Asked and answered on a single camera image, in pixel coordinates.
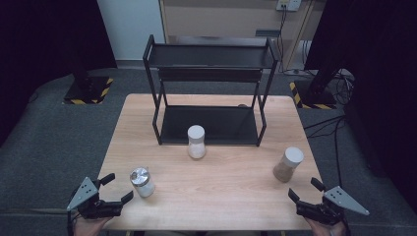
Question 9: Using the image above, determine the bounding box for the left hand-held gripper cable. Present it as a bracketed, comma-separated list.
[66, 209, 82, 236]

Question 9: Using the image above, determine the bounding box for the black socket cable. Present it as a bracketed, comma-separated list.
[276, 6, 308, 77]

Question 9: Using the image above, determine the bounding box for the white wall socket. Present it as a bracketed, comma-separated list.
[275, 0, 303, 13]

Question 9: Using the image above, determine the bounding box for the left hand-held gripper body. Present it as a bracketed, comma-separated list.
[67, 176, 124, 220]

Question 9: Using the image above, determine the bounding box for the person's left hand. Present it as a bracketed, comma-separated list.
[73, 216, 112, 236]

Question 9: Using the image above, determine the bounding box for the black stand with striped base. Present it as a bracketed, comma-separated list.
[288, 48, 348, 110]
[62, 48, 115, 106]

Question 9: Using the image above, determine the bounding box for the black cable bundle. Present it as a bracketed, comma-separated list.
[332, 69, 356, 106]

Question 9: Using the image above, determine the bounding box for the white-lid jar of brown powder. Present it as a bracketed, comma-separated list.
[272, 146, 305, 184]

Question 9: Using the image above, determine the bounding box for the white-lid jar of white powder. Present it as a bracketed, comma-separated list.
[187, 124, 208, 160]

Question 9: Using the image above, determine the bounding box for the dark label plate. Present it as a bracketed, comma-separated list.
[255, 29, 281, 38]

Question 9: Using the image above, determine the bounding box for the silver-lid jar of white powder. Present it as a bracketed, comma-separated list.
[129, 166, 156, 199]

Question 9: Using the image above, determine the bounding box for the black floor cable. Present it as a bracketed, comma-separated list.
[304, 115, 347, 189]

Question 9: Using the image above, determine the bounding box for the beige wooden cabinet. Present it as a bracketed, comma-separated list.
[158, 0, 318, 72]

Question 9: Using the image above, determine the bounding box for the person's right hand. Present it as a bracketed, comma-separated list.
[305, 218, 347, 236]

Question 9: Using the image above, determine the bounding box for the black metal two-tier shelf rack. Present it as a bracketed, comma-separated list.
[142, 33, 279, 148]

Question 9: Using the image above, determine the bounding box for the black curtain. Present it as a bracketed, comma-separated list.
[304, 0, 417, 206]
[0, 0, 118, 147]

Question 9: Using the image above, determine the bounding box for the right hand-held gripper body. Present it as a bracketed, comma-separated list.
[296, 185, 371, 226]

